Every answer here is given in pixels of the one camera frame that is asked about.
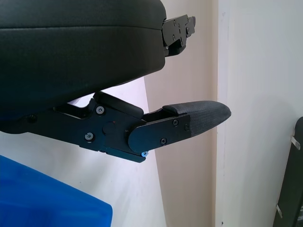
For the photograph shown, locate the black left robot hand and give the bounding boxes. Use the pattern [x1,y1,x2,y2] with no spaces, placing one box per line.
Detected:
[0,0,232,164]

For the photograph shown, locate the blue plastic tray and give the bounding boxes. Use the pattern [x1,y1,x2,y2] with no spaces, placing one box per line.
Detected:
[0,155,113,227]

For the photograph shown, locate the black frame with white clips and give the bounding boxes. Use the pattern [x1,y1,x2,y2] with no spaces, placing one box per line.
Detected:
[272,116,303,227]

